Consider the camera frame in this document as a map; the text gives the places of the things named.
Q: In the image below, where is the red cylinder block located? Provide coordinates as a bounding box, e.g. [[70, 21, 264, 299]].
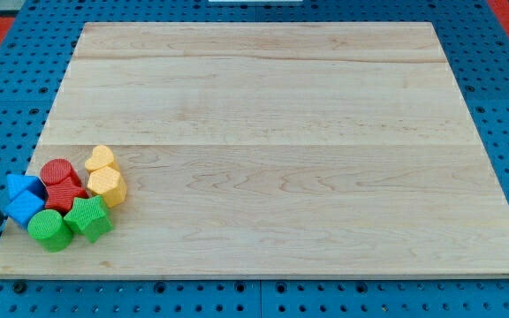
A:
[[40, 158, 81, 186]]

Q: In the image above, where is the blue triangle block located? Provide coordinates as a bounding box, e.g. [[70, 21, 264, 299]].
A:
[[6, 174, 47, 200]]

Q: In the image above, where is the blue cube block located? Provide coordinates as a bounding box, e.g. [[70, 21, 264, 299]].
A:
[[4, 190, 45, 229]]

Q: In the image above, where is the red star block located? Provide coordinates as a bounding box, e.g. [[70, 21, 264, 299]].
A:
[[44, 178, 88, 216]]

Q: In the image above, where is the green star block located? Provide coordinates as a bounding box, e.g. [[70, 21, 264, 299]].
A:
[[64, 195, 114, 243]]

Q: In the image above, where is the yellow heart block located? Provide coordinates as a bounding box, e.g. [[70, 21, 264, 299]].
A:
[[84, 145, 120, 174]]

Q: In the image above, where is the yellow pentagon block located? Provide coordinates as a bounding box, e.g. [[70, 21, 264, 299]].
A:
[[87, 167, 127, 208]]

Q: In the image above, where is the light wooden board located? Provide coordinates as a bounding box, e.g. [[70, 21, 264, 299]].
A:
[[0, 22, 509, 280]]

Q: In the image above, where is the green cylinder block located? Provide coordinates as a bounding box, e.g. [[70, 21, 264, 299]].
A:
[[27, 209, 73, 253]]

